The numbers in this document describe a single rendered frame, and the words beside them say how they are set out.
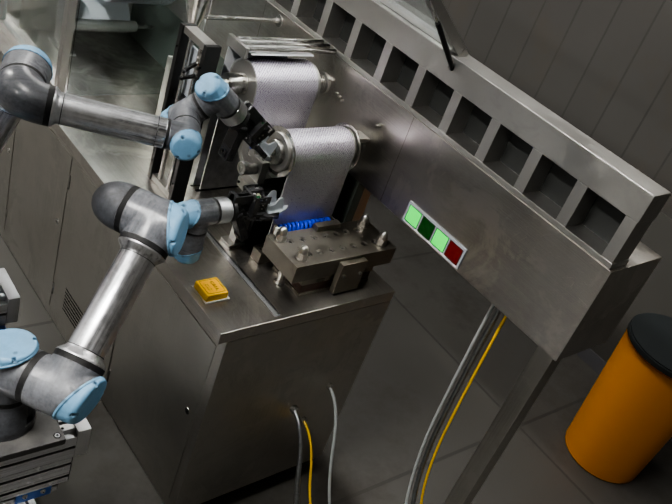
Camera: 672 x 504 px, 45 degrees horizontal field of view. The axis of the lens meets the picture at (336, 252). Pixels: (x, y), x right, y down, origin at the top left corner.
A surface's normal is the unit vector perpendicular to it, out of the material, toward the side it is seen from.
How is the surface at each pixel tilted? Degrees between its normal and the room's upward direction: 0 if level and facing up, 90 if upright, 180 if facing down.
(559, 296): 90
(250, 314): 0
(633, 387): 93
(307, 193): 90
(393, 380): 0
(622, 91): 90
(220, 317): 0
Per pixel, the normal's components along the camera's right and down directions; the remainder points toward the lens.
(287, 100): 0.57, 0.62
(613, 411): -0.80, 0.14
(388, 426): 0.31, -0.79
